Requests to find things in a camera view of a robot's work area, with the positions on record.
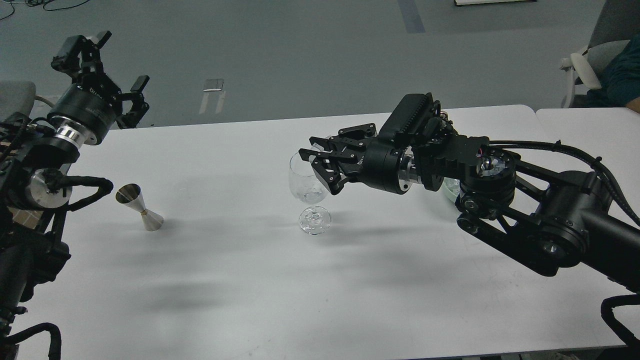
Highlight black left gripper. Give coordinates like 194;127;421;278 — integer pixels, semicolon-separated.
46;30;150;145

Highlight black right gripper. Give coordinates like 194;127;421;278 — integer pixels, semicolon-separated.
298;123;411;196

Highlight steel double jigger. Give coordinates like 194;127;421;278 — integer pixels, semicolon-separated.
115;183;164;231

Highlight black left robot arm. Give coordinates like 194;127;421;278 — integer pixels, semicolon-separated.
0;30;150;360

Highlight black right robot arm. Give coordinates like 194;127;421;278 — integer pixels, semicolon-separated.
298;93;640;353

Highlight clear wine glass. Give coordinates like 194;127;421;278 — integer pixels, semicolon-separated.
288;152;332;236

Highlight grey chair left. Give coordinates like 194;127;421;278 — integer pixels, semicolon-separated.
0;80;55;123

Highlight green bowl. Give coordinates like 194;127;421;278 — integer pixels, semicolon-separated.
442;177;461;203

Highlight checkered beige cushion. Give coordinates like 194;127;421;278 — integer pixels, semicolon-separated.
9;207;42;230

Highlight person in teal shirt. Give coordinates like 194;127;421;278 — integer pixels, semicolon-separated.
586;34;640;113

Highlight grey white office chair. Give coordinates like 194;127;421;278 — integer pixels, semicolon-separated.
560;0;640;109

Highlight black cables on floor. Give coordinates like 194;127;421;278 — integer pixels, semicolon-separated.
0;0;92;22

